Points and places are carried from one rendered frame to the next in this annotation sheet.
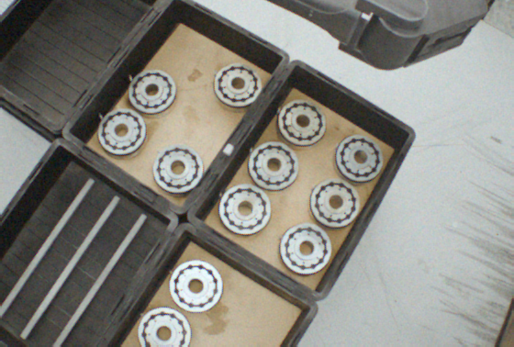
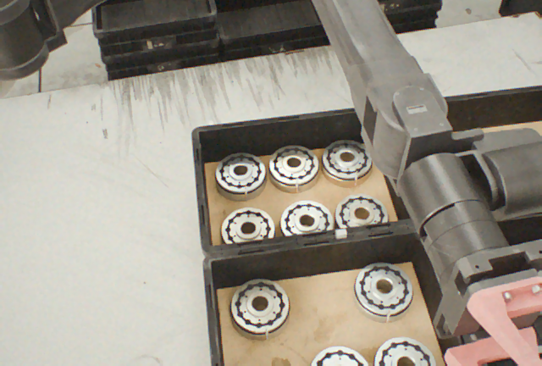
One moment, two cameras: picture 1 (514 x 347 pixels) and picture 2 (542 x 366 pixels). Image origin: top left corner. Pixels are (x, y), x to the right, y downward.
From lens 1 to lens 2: 0.88 m
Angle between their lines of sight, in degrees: 50
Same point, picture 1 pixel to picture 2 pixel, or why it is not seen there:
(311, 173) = (281, 203)
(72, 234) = not seen: hidden behind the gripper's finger
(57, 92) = not seen: outside the picture
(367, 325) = not seen: hidden behind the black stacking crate
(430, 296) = (281, 107)
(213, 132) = (320, 298)
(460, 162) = (152, 146)
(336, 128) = (223, 213)
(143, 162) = (406, 331)
